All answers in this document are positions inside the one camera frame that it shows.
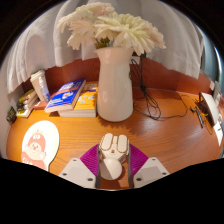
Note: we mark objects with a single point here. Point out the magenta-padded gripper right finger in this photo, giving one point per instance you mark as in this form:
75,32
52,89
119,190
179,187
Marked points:
151,171

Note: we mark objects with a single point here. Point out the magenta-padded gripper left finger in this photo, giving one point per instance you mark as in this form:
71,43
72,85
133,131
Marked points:
76,171

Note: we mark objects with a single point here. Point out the white computer mouse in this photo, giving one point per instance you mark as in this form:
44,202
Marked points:
113,150

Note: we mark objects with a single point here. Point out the white pink cartoon mouse pad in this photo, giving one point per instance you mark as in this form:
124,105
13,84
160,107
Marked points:
40,143

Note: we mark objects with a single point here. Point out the orange cover book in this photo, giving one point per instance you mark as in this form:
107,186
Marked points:
86,100

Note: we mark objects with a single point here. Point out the reddish brown book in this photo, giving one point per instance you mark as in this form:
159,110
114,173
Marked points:
40,105

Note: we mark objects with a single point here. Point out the white rectangular card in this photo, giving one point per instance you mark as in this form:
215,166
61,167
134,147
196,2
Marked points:
219,133

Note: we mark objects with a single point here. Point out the black yellow spine book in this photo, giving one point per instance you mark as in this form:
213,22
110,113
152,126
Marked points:
27,106

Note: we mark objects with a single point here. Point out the dark green mug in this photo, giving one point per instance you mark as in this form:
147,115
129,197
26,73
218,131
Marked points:
11,115

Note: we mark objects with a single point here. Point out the white flat device on stand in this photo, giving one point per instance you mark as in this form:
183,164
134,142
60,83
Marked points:
210,108

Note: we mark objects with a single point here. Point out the yellow black cover book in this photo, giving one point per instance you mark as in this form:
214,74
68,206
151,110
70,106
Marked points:
26,95

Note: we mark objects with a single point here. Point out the white ceramic jug vase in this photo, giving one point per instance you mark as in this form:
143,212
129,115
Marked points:
115,86

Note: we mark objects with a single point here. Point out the cream tumbler with lid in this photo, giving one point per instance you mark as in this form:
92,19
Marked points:
36,83

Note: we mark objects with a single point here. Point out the white curtain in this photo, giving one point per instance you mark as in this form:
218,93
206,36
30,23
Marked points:
33,43

